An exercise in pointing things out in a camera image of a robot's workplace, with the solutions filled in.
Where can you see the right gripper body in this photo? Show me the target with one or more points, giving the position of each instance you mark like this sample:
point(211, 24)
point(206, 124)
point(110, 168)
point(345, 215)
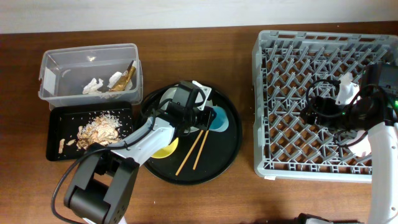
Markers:
point(339, 116)

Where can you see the peanut shells and rice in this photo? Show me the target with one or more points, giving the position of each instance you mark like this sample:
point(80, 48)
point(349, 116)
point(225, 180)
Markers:
point(103, 128)

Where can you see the black rectangular tray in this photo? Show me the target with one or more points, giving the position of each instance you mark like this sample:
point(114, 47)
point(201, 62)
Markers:
point(65, 121)

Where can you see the blue plastic cup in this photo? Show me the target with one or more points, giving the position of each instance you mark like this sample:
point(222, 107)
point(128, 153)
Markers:
point(221, 122)

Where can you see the grey round plate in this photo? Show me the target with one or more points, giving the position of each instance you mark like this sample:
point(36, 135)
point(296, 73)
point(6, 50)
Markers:
point(169, 94)

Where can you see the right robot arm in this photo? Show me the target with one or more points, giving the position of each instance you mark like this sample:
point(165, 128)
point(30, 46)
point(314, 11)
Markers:
point(369, 109)

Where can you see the yellow bowl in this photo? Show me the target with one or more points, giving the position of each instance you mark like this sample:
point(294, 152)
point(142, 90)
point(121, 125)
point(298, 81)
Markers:
point(166, 151)

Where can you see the gold foil wrapper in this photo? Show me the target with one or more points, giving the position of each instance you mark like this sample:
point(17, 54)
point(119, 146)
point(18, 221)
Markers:
point(127, 75)

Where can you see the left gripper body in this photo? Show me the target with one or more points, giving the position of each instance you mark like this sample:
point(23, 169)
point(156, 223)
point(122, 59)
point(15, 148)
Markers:
point(193, 111)

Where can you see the round black serving tray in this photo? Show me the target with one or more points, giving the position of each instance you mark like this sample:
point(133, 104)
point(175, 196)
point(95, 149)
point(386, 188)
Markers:
point(218, 152)

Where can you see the clear plastic waste bin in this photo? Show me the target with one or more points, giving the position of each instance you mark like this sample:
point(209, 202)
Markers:
point(65, 72)

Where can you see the white napkin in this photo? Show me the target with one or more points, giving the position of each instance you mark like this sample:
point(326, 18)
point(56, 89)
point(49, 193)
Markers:
point(114, 78)

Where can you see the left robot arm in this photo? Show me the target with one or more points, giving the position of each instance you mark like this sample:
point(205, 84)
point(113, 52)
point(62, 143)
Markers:
point(104, 178)

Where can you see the grey dishwasher rack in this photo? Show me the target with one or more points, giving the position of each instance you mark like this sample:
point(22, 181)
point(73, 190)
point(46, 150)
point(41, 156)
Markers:
point(288, 66)

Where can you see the small white tissue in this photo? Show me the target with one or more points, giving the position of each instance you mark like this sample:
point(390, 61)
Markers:
point(93, 86)

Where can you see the wooden chopstick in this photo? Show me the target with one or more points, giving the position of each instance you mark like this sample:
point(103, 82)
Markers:
point(188, 153)
point(201, 149)

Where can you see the pink plastic cup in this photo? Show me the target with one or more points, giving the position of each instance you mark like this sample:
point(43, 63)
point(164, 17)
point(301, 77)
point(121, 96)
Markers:
point(361, 149)

